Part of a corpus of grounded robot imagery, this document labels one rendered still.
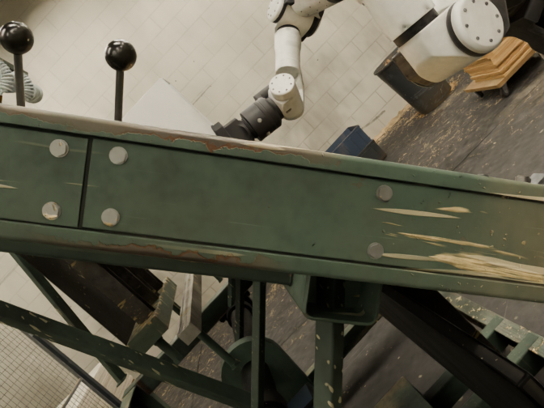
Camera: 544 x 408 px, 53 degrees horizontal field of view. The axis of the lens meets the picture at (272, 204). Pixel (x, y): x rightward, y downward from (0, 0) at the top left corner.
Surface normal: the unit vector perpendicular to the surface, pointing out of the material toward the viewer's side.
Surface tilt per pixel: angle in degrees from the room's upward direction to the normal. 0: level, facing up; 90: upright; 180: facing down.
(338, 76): 90
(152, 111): 90
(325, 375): 59
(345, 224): 90
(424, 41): 84
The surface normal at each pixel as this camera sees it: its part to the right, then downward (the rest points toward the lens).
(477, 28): 0.35, -0.18
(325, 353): -0.61, 0.04
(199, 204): 0.13, 0.07
